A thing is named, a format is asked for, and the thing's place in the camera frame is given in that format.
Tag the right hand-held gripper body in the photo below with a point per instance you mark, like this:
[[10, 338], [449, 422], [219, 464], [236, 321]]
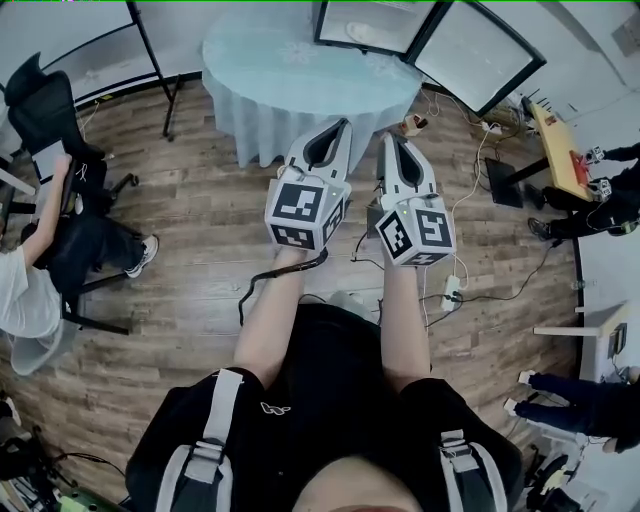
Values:
[[425, 230]]

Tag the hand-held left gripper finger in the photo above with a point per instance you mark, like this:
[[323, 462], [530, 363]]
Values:
[[300, 155], [342, 160]]

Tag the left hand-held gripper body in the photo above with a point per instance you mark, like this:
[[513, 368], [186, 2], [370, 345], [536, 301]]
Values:
[[295, 202]]

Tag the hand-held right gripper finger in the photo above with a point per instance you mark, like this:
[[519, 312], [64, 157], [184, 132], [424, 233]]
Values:
[[387, 170], [427, 177]]

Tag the person's right forearm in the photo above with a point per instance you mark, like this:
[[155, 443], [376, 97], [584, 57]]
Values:
[[405, 325]]

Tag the person's left forearm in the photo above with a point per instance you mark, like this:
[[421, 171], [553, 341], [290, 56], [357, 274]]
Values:
[[270, 315]]

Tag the black framed panel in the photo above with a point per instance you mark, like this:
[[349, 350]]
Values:
[[470, 65]]

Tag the white power strip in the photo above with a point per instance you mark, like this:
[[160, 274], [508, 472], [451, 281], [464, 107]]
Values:
[[451, 292], [491, 127]]

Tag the round table light blue tablecloth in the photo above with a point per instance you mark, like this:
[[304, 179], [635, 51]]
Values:
[[300, 85]]

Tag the black flat monitor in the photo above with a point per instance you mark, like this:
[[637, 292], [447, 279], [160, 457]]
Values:
[[502, 182]]

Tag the person's white shoe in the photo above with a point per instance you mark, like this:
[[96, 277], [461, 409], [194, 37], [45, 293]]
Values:
[[350, 302]]

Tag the yellow table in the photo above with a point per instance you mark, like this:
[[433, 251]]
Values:
[[557, 145]]

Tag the red object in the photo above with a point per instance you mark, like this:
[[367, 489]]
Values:
[[582, 167]]

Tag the black framed whiteboard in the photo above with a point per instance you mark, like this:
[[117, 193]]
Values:
[[152, 55]]

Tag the person's black shirt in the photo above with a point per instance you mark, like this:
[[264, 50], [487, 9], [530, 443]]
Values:
[[325, 380]]

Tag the white shelf unit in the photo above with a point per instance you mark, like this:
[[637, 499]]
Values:
[[600, 335]]

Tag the grey tablet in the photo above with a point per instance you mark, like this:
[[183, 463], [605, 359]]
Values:
[[47, 160]]

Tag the black office chair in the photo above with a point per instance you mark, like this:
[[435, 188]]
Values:
[[45, 115]]

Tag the black and yellow equipment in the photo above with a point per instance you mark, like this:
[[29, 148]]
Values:
[[555, 480]]

